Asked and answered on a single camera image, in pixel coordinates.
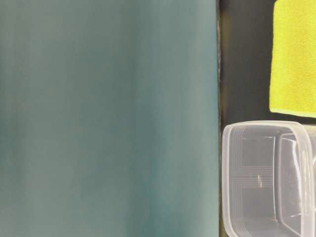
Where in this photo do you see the teal backdrop curtain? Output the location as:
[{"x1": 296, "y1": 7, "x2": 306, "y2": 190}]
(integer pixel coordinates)
[{"x1": 0, "y1": 0, "x2": 219, "y2": 237}]

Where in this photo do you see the clear plastic container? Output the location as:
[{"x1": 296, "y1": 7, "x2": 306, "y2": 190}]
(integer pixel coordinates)
[{"x1": 222, "y1": 120, "x2": 316, "y2": 237}]

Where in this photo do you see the yellow microfiber towel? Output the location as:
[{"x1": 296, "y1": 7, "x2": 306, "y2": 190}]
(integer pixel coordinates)
[{"x1": 269, "y1": 0, "x2": 316, "y2": 118}]

